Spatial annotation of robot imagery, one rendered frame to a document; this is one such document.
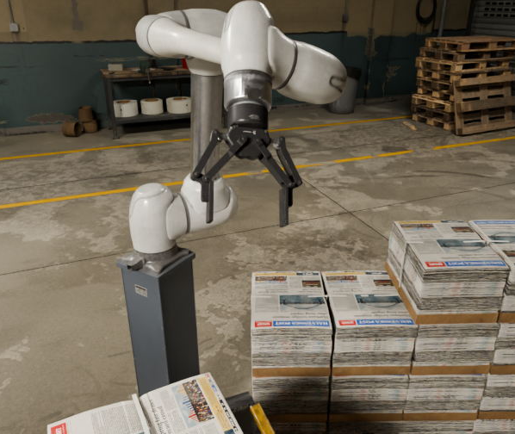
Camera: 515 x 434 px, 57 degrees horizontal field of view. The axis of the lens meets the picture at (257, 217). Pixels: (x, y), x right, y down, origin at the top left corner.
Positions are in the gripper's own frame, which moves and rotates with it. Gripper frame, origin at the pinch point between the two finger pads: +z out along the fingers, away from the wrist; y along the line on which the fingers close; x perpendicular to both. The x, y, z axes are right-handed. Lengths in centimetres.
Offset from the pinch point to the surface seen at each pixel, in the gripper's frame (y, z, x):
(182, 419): -6.5, 39.3, 30.0
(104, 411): -23, 38, 37
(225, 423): 2.3, 39.8, 26.5
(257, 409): 18, 43, 55
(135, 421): -16, 40, 33
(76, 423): -28, 40, 35
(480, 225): 113, -17, 70
